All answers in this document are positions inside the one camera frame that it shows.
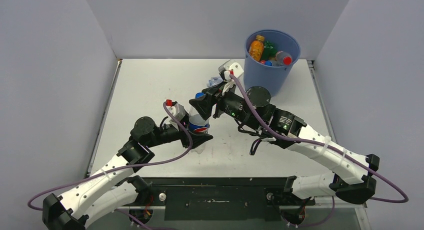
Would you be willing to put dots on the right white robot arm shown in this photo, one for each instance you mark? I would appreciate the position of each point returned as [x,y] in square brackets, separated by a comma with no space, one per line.
[350,175]

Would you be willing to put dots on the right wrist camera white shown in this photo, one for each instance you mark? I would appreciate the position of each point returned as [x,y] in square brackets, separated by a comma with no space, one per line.
[228,69]

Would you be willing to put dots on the orange juice bottle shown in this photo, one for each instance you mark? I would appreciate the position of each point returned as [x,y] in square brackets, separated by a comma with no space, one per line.
[257,47]

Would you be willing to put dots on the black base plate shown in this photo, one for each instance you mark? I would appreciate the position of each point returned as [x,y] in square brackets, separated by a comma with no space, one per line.
[220,198]

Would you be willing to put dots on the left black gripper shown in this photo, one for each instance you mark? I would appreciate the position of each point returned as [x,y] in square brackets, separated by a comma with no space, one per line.
[197,139]

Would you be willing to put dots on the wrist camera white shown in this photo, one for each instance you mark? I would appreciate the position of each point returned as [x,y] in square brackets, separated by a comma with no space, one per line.
[177,111]
[228,69]

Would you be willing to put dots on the green plastic bottle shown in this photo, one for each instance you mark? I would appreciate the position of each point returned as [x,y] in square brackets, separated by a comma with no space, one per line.
[269,51]

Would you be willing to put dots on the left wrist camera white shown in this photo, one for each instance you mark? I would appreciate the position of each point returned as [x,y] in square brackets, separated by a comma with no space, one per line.
[177,111]

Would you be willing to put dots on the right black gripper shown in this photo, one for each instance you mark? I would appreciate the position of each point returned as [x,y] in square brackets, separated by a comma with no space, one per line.
[204,104]

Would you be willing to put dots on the blue plastic bin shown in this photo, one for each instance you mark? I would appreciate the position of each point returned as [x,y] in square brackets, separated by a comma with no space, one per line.
[270,77]

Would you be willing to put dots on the crushed clear water bottle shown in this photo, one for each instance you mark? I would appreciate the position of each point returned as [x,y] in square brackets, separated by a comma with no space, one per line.
[214,81]

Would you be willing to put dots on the clear bottle red label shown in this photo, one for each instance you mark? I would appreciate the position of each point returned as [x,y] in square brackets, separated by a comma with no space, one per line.
[283,58]

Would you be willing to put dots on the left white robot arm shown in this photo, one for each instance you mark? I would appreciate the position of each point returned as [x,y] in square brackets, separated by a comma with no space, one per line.
[115,184]

